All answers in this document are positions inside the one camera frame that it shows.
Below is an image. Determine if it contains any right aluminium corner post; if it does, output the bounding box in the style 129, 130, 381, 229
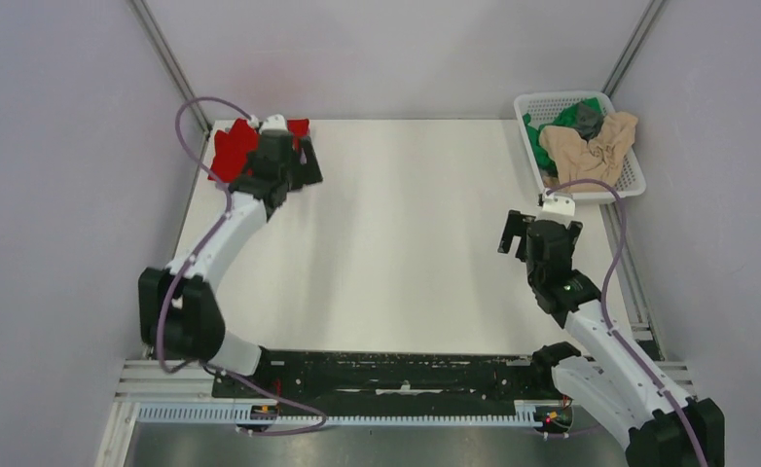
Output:
602, 0, 668, 96

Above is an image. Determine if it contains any beige t shirt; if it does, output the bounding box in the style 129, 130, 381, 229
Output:
539, 112, 638, 187

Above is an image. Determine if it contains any left aluminium corner post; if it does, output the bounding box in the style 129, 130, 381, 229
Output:
127, 0, 213, 135

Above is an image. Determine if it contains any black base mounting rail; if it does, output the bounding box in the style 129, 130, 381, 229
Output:
250, 343, 580, 417

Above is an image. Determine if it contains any aluminium corner post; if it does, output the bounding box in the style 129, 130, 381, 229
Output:
127, 0, 213, 135
602, 0, 668, 96

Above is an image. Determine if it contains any white slotted cable duct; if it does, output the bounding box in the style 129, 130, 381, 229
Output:
136, 403, 542, 428

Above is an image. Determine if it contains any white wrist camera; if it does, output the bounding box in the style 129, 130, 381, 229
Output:
537, 192, 576, 224
247, 114, 289, 133

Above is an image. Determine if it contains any grey t shirt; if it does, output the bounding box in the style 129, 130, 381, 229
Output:
572, 101, 604, 141

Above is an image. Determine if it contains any red t shirt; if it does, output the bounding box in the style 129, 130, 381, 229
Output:
209, 119, 310, 192

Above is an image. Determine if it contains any green t shirt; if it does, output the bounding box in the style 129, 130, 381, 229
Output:
523, 97, 605, 178

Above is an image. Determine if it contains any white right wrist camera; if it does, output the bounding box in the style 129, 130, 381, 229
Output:
537, 192, 576, 224

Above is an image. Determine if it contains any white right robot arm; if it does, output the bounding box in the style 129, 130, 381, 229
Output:
498, 210, 725, 466

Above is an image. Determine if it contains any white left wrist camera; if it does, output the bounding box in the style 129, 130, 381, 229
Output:
247, 114, 289, 133

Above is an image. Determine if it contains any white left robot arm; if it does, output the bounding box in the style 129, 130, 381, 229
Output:
138, 128, 323, 397

